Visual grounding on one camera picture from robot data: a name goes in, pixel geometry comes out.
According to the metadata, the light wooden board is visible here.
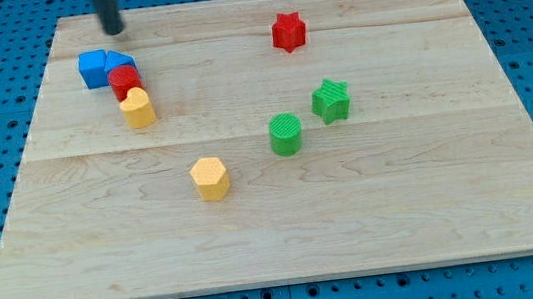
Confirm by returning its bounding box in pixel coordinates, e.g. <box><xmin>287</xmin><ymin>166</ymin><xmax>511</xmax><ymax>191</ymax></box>
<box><xmin>0</xmin><ymin>0</ymin><xmax>533</xmax><ymax>299</ymax></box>

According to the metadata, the red star block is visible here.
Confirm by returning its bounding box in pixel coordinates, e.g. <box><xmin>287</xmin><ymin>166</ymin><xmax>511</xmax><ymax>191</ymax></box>
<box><xmin>271</xmin><ymin>12</ymin><xmax>307</xmax><ymax>53</ymax></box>

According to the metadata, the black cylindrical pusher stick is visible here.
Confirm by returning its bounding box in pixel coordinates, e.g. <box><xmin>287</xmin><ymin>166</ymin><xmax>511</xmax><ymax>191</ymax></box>
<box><xmin>90</xmin><ymin>0</ymin><xmax>125</xmax><ymax>36</ymax></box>

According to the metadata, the blue cube block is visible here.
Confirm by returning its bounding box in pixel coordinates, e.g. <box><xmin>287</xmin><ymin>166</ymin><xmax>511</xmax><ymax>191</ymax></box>
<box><xmin>78</xmin><ymin>49</ymin><xmax>108</xmax><ymax>89</ymax></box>

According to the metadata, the yellow heart block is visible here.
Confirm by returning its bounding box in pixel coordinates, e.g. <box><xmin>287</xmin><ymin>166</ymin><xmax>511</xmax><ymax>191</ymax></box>
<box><xmin>119</xmin><ymin>87</ymin><xmax>157</xmax><ymax>129</ymax></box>

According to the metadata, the red cylinder block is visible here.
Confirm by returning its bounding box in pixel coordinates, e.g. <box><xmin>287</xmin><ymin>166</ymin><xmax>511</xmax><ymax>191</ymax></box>
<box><xmin>107</xmin><ymin>64</ymin><xmax>144</xmax><ymax>102</ymax></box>

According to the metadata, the blue triangle block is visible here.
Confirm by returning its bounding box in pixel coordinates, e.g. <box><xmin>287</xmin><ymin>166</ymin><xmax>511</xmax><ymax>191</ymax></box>
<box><xmin>104</xmin><ymin>50</ymin><xmax>136</xmax><ymax>74</ymax></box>

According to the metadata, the yellow hexagon block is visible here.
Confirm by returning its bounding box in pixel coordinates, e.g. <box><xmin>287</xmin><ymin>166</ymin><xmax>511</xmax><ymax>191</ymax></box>
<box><xmin>189</xmin><ymin>157</ymin><xmax>230</xmax><ymax>202</ymax></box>

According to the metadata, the green star block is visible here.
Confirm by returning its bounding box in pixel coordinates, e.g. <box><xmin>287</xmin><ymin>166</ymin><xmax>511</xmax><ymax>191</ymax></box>
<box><xmin>311</xmin><ymin>78</ymin><xmax>351</xmax><ymax>125</ymax></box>

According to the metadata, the green cylinder block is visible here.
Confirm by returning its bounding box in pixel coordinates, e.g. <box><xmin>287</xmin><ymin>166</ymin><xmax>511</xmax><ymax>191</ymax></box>
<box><xmin>269</xmin><ymin>113</ymin><xmax>302</xmax><ymax>157</ymax></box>

